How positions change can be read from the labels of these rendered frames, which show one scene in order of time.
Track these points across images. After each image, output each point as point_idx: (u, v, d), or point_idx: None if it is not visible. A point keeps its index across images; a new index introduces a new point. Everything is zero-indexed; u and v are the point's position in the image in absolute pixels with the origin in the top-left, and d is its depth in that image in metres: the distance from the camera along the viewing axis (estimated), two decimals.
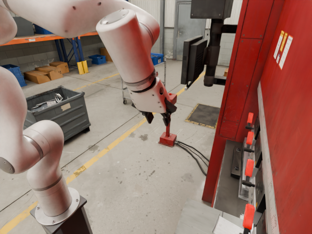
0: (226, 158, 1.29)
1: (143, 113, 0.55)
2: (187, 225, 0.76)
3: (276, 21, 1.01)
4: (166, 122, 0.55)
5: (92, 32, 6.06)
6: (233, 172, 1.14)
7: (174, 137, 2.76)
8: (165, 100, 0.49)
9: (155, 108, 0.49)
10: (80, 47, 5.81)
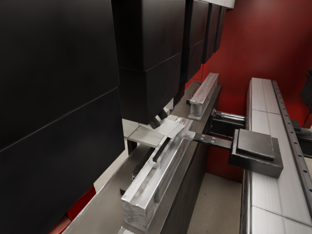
0: (187, 92, 1.14)
1: None
2: None
3: None
4: (152, 125, 0.55)
5: None
6: (188, 99, 0.99)
7: None
8: None
9: None
10: None
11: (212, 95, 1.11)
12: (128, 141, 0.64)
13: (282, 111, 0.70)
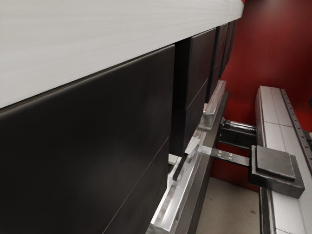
0: None
1: None
2: None
3: None
4: None
5: None
6: None
7: None
8: None
9: None
10: None
11: (220, 103, 1.11)
12: None
13: (294, 123, 0.70)
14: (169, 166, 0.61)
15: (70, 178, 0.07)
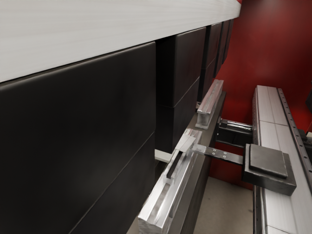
0: None
1: None
2: None
3: None
4: None
5: None
6: None
7: None
8: None
9: None
10: None
11: (217, 102, 1.11)
12: None
13: (289, 122, 0.71)
14: (164, 165, 0.61)
15: (38, 164, 0.07)
